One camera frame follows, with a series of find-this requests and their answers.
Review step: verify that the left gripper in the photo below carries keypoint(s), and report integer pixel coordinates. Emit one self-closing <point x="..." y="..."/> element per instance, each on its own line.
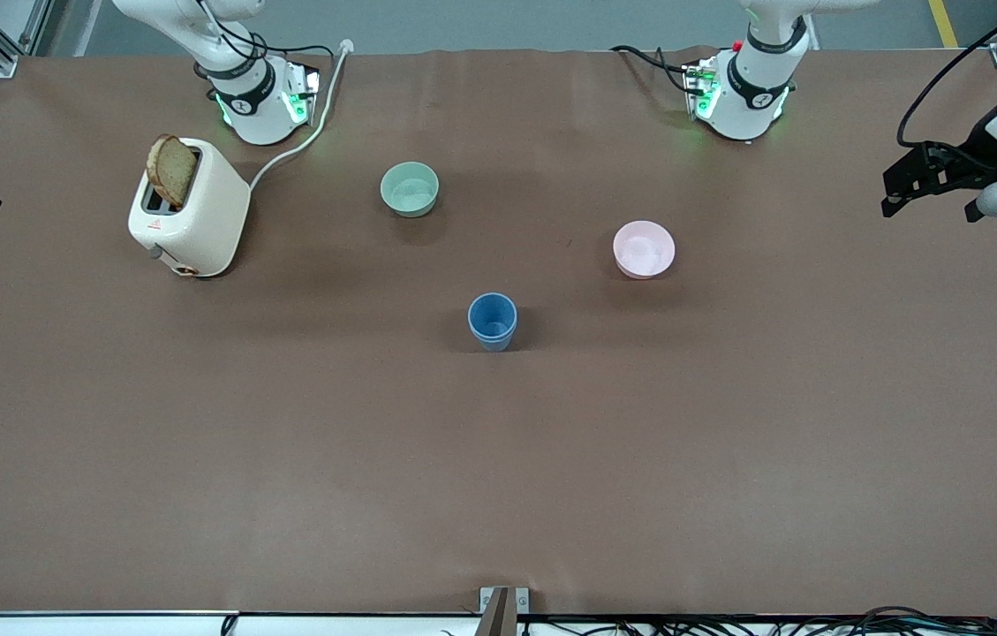
<point x="980" y="152"/>

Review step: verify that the brown bread slice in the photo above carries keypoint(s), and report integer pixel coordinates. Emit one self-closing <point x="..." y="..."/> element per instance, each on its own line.
<point x="171" y="170"/>

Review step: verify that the cream white toaster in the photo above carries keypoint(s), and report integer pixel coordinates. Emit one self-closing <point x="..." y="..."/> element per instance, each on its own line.
<point x="207" y="216"/>

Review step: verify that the pink bowl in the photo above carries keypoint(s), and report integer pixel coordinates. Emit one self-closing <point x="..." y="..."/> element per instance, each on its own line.
<point x="644" y="249"/>

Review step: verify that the pale green bowl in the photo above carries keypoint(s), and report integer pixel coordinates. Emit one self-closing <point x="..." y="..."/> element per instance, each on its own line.
<point x="410" y="187"/>

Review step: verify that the white table edge rail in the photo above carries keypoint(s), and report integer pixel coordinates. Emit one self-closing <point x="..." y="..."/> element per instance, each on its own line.
<point x="83" y="625"/>

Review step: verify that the metal table edge bracket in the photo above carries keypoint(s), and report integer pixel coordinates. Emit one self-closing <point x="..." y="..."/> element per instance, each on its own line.
<point x="502" y="605"/>

